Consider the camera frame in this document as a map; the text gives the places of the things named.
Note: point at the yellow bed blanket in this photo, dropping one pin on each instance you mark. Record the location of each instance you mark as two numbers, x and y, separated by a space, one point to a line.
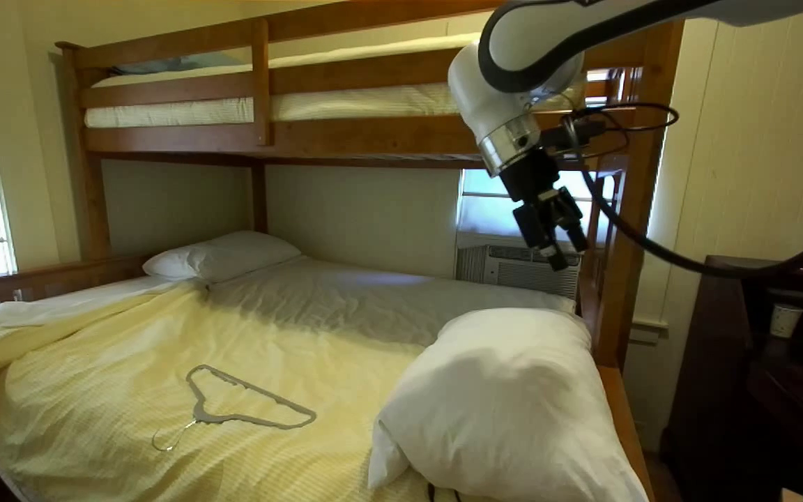
139 371

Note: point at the white window air conditioner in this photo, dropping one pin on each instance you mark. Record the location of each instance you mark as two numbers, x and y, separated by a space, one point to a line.
514 268

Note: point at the small white pillow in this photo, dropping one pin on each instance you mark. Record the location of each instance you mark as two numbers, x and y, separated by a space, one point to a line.
220 255

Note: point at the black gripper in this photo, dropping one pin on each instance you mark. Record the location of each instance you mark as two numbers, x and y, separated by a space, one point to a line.
535 190

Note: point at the wooden bunk bed frame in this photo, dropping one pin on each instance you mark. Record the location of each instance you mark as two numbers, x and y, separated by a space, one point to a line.
180 140

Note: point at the dark wooden dresser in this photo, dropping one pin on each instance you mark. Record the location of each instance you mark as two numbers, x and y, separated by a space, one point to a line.
764 371

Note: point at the white bunk mattress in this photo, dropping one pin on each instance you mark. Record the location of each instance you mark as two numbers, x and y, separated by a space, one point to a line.
347 102

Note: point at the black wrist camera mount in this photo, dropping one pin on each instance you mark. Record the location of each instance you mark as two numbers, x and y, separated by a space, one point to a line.
580 137

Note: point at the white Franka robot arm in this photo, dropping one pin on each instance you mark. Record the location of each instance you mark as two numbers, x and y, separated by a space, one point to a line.
559 45

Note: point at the large white pillow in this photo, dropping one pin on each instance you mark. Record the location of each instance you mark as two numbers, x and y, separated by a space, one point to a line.
514 407

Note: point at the white bed sheet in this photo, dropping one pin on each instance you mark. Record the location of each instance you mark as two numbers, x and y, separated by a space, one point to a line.
374 297

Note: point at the window behind bunk bed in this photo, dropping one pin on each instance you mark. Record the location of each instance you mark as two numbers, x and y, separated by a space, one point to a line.
485 200

